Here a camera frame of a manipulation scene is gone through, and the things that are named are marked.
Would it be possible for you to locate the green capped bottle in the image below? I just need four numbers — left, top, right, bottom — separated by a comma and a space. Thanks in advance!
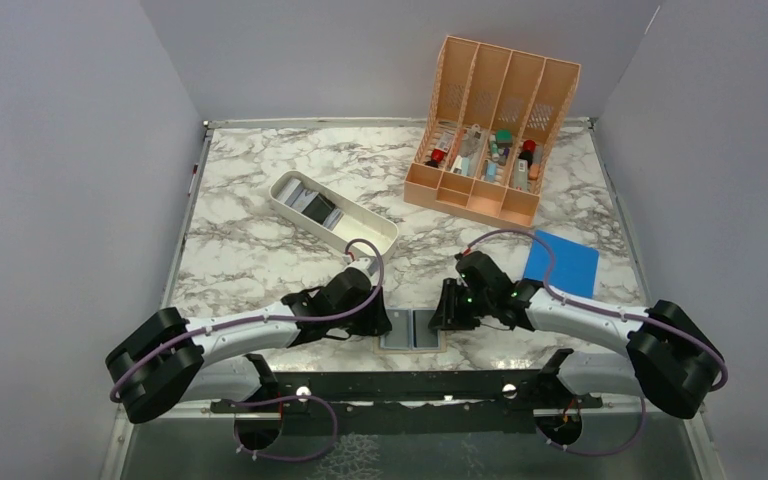
495, 129, 514, 148

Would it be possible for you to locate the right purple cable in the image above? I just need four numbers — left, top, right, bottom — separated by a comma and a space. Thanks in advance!
455, 229, 730, 458

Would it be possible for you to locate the red capped black bottle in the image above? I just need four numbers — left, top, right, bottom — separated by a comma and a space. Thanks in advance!
424, 149, 447, 168

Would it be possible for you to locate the peach plastic desk organizer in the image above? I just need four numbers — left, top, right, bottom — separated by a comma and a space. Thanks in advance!
404, 36, 581, 227

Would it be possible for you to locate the white oblong plastic tray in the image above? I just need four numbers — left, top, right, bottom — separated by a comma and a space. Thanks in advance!
269, 170, 399, 260

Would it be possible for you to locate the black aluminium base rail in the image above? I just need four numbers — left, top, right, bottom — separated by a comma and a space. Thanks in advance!
116, 368, 664, 439

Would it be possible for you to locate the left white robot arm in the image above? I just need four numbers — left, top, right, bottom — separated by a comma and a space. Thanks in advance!
105, 266, 392, 424

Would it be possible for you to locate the red capped bottle right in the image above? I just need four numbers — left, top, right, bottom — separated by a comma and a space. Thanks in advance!
518, 140, 537, 168

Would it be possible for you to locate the stack of cards in tray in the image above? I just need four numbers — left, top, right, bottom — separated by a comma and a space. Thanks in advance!
277, 178, 344, 230

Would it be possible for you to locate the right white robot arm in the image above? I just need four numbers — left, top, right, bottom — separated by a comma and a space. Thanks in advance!
428, 251, 725, 419

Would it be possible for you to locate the blue flat board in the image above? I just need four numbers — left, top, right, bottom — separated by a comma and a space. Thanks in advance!
523, 230, 600, 298

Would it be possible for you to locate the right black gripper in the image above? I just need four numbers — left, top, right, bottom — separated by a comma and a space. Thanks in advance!
428, 277, 494, 330

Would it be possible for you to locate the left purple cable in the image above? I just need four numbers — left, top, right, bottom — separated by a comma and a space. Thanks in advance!
108, 238, 386, 464

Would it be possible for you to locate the purple cable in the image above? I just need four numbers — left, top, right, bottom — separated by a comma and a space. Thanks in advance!
455, 229, 730, 458
108, 238, 386, 464

